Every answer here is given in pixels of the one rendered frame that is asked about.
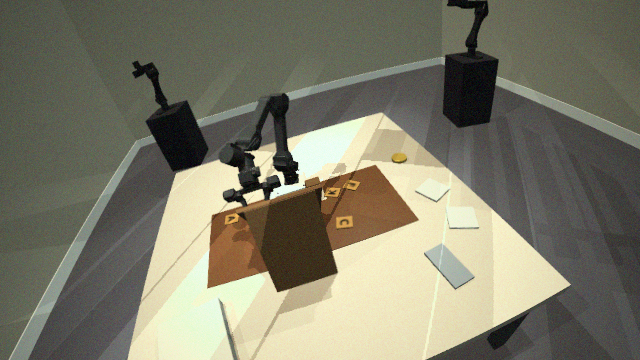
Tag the yellow tile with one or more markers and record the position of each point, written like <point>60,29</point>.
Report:
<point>344,222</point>
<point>332,192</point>
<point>351,185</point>

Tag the yellow flat round disc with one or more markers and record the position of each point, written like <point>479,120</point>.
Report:
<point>399,158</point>

